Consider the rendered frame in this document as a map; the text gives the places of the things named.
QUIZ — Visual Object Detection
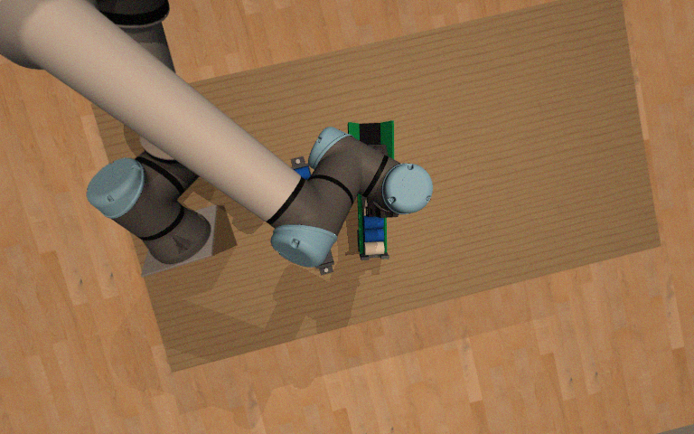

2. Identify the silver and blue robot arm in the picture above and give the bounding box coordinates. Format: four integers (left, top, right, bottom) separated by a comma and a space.
0, 0, 433, 268

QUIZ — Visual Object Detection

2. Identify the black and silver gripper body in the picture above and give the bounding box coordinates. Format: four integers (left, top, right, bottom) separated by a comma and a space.
366, 198, 399, 218

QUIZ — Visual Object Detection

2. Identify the blue cylinder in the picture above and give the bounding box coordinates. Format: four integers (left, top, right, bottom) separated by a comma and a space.
363, 228, 384, 242
363, 216, 384, 230
294, 166, 311, 180

